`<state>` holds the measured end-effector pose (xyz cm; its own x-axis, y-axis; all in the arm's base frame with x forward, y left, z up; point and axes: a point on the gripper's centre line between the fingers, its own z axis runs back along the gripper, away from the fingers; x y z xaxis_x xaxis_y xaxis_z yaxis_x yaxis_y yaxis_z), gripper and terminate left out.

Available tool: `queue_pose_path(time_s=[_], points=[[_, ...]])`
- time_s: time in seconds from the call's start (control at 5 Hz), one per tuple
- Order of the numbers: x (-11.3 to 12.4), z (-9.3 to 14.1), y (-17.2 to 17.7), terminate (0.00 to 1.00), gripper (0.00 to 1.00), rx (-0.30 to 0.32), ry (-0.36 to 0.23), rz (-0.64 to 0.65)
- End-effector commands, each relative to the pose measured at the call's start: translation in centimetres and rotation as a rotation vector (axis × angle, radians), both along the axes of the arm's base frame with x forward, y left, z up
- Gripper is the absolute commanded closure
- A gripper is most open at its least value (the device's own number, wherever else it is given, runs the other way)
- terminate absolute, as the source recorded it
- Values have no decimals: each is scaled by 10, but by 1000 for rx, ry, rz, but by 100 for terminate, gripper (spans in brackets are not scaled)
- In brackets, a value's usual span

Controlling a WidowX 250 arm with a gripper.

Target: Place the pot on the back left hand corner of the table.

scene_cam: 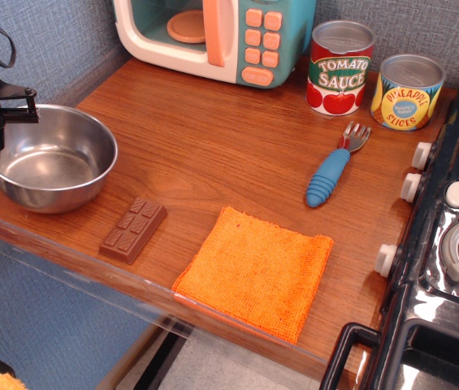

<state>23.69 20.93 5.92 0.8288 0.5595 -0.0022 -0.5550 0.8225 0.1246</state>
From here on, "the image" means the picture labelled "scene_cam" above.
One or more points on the orange microfiber cloth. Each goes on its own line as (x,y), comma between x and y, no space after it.
(250,272)

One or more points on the stainless steel bowl pan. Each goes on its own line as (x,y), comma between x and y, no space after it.
(57,164)

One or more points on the blue handled metal fork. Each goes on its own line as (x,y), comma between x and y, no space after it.
(324,180)

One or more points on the black toy stove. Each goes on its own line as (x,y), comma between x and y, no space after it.
(417,343)

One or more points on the white stove knob lower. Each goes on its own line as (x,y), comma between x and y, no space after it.
(385,259)

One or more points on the toy microwave oven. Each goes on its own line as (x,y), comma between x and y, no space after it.
(251,43)

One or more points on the brown toy chocolate bar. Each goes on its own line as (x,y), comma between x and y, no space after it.
(133,230)

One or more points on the pineapple slices can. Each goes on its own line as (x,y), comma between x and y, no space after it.
(407,90)

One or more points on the white stove knob upper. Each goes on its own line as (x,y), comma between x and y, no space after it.
(421,155)

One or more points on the white stove knob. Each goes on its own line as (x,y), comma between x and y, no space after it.
(385,259)
(410,187)
(421,155)

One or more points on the white stove knob middle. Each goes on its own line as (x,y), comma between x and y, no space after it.
(410,187)

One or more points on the tomato sauce can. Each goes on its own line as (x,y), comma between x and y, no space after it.
(340,57)

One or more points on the orange microwave turntable plate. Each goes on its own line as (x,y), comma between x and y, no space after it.
(187,27)

